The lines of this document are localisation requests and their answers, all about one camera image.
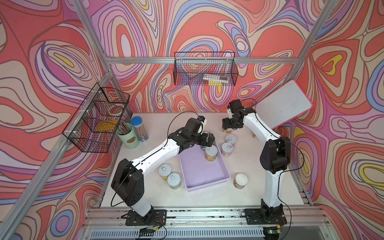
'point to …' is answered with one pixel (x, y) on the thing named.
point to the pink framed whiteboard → (285, 104)
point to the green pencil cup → (127, 136)
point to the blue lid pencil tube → (139, 127)
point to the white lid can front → (227, 149)
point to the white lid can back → (229, 130)
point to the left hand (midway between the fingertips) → (209, 137)
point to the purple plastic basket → (199, 173)
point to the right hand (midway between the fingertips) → (230, 128)
